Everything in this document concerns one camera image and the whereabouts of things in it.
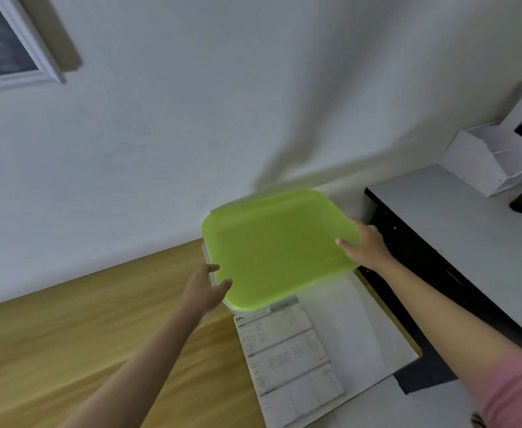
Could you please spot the large white paper sheet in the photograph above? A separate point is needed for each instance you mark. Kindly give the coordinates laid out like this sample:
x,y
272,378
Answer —
x,y
390,407

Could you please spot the blank white paper sheet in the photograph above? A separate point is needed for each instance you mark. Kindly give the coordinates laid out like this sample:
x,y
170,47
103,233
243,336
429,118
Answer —
x,y
363,329

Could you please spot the person's left thumb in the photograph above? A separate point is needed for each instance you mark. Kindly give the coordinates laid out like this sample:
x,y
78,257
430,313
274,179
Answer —
x,y
224,287

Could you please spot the person's left hand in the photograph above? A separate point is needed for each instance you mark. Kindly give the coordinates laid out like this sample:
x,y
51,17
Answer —
x,y
200,296

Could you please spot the person's right thumb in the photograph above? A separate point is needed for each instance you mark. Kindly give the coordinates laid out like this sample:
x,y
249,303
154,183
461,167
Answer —
x,y
344,245

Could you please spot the person's left forearm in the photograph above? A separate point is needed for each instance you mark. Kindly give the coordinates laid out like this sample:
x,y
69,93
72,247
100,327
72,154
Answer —
x,y
140,374

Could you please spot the clear plastic container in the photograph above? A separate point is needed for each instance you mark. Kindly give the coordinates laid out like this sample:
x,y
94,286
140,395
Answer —
x,y
208,258

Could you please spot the person's right forearm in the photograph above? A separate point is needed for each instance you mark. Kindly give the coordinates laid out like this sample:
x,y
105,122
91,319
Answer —
x,y
443,316

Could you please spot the printed paper sheet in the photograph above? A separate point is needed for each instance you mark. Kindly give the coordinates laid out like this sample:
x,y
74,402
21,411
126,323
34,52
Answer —
x,y
283,356

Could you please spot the pink sleeve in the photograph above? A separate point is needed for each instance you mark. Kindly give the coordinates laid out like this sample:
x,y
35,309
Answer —
x,y
517,392

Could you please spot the white desk organizer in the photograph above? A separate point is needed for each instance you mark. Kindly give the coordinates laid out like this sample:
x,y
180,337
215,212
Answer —
x,y
488,155

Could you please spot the green plastic container lid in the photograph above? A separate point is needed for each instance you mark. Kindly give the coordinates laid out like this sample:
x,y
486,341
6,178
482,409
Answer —
x,y
274,247

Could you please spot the person's right hand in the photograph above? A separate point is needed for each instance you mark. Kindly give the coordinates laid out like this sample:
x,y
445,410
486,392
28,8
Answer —
x,y
370,249

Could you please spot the white framed picture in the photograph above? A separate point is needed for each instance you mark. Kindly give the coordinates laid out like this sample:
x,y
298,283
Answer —
x,y
2,40

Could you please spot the white desk with black side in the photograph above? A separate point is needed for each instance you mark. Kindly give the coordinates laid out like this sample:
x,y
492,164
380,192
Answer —
x,y
448,218

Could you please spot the black flat item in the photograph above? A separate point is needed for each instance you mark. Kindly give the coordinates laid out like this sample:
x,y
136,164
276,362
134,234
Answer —
x,y
426,376

